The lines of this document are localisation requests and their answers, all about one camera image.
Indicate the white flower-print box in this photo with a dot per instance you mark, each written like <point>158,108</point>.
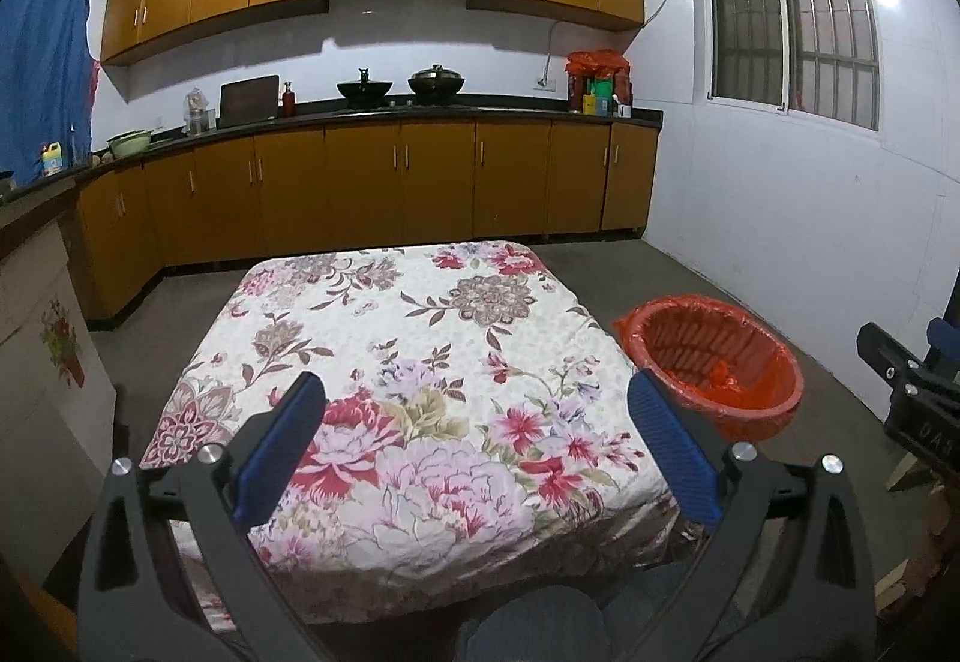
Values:
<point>45,370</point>

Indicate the red bag over jars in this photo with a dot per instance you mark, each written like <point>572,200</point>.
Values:
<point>596,62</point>

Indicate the yellow plastic bottle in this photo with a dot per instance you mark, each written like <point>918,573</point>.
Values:
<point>52,160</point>

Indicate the clear bag of jars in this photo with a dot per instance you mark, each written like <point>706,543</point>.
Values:
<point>198,111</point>

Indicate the row of orange lower cabinets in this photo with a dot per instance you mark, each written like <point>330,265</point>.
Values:
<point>360,182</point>

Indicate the red bottle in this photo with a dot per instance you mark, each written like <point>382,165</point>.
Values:
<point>288,101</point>

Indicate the black lidded pot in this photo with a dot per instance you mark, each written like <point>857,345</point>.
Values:
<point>435,85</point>

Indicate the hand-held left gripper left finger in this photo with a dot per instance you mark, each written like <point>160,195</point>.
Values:
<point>277,452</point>

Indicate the red-lined trash bin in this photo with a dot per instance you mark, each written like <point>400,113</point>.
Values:
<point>750,407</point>

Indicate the barred window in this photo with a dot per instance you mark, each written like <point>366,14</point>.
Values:
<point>787,17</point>

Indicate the person's blue jeans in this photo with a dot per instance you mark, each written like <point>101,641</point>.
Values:
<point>540,624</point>

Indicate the dark brown board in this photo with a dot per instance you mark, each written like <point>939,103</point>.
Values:
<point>247,101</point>

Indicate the black wok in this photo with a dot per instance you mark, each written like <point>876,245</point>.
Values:
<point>364,91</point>

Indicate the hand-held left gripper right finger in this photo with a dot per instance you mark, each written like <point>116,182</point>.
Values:
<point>671,444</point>

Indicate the floral tablecloth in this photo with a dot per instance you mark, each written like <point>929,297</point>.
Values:
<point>420,370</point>

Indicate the pale wooden frame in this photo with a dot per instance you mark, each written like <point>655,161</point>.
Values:
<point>904,474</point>

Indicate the green basin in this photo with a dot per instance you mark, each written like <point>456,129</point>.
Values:
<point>129,143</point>

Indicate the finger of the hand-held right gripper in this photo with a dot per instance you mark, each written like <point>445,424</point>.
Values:
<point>889,362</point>
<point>946,341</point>

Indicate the black countertop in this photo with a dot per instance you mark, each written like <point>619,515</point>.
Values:
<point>450,112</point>

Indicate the blue hanging cloth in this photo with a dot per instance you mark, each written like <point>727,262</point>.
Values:
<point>45,55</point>

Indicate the green box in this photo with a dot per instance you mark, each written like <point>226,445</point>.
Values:
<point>603,96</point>

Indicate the person's right forearm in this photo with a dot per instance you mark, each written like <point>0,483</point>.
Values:
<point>934,534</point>

